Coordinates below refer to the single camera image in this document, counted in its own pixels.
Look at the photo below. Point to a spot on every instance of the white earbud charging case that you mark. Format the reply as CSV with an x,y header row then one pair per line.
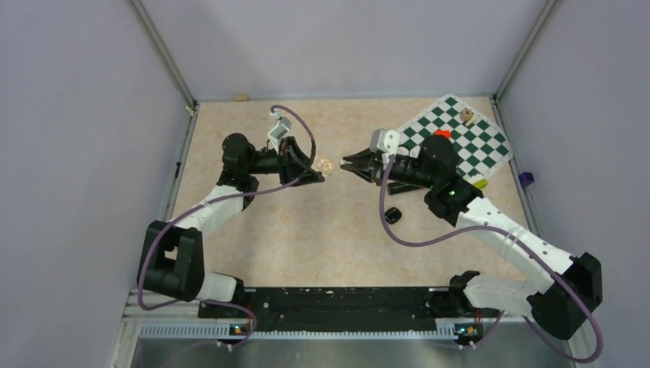
x,y
323,165

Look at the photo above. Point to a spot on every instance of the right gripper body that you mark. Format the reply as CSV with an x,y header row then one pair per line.
x,y
379,167

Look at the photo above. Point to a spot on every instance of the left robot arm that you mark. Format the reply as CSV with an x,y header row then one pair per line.
x,y
172,262

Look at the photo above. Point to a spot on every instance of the yellow green white block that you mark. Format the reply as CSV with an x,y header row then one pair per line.
x,y
481,184

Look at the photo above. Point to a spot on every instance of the red block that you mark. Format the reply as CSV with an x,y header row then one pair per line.
x,y
445,133

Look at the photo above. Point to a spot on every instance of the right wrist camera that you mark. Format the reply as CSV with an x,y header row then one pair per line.
x,y
385,144

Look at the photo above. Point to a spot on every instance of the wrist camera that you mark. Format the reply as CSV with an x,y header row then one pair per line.
x,y
280,127
385,144

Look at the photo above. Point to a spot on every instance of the black microphone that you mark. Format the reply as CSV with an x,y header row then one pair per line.
x,y
395,188

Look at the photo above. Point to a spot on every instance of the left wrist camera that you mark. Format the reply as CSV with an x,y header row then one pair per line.
x,y
280,127

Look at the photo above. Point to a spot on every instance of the purple object at right edge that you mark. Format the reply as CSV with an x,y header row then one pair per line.
x,y
526,179

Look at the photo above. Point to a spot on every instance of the black earbud case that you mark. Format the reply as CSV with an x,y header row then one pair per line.
x,y
392,215

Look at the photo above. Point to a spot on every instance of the cork on back edge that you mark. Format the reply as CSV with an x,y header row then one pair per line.
x,y
241,98

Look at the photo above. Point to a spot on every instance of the small beige figurine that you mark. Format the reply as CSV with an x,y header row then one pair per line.
x,y
467,117

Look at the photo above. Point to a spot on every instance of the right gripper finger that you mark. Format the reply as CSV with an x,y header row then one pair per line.
x,y
362,158
367,173

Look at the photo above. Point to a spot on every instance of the green white chessboard mat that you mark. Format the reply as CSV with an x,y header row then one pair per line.
x,y
483,146

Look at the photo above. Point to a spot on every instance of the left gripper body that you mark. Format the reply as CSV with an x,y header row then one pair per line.
x,y
286,166

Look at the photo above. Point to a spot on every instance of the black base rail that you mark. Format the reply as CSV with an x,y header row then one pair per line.
x,y
349,309

